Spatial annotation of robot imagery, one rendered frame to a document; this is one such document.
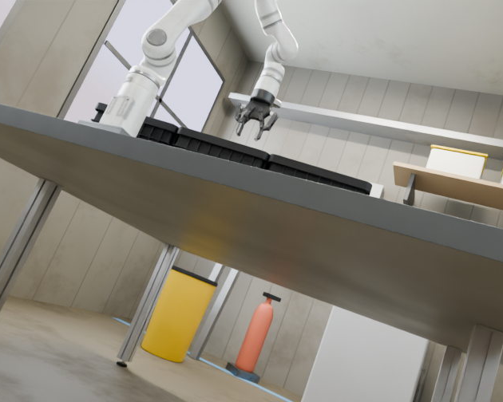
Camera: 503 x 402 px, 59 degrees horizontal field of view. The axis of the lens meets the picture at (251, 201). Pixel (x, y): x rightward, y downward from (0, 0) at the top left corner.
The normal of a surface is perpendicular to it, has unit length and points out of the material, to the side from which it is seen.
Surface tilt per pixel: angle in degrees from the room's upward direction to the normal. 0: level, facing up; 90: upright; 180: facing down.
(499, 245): 90
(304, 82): 90
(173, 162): 90
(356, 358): 90
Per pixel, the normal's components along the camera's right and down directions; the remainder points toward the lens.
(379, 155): -0.32, -0.34
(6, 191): 0.88, 0.25
